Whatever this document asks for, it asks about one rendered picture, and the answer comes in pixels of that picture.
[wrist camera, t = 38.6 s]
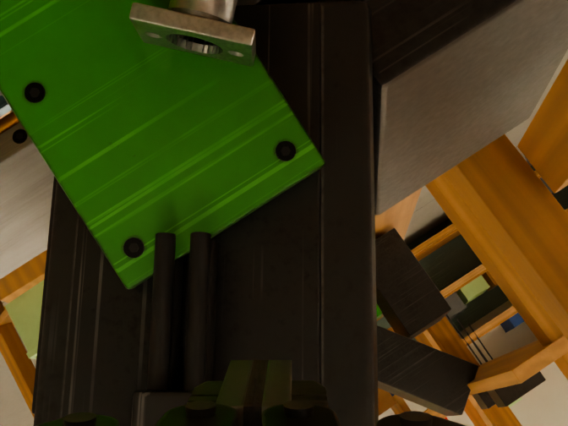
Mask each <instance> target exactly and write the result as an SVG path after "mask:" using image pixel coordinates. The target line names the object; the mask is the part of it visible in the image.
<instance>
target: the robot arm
mask: <svg viewBox="0 0 568 426"><path fill-rule="evenodd" d="M36 426H120V423H119V421H118V420H117V419H115V418H113V417H109V416H105V415H97V414H94V413H92V412H76V413H71V414H69V415H67V416H65V417H64V418H59V419H55V420H52V421H50V422H46V423H41V424H38V425H36ZM155 426H341V424H340V422H339V420H338V418H337V416H336V413H335V412H334V411H333V410H332V409H330V408H328V402H327V396H326V390H325V387H324V386H323V385H322V384H320V383H318V382H317V381H315V380H292V360H231V362H230V363H229V366H228V369H227V373H226V376H225V378H224V380H223V381H206V382H204V383H203V384H201V385H198V386H196V387H194V390H193V392H192V394H191V397H190V398H189V399H188V402H187V404H186V405H183V406H180V407H174V408H173V409H170V410H169V411H167V412H166V413H165V414H164V415H163V416H162V417H161V419H160V420H159V421H158V422H157V423H156V425H155ZM377 426H466V425H463V424H460V423H456V422H453V421H450V420H447V419H444V418H440V417H436V416H432V415H430V414H429V413H426V412H418V411H410V412H402V413H401V414H395V415H390V416H387V417H384V418H382V419H380V420H379V421H378V422H377Z"/></svg>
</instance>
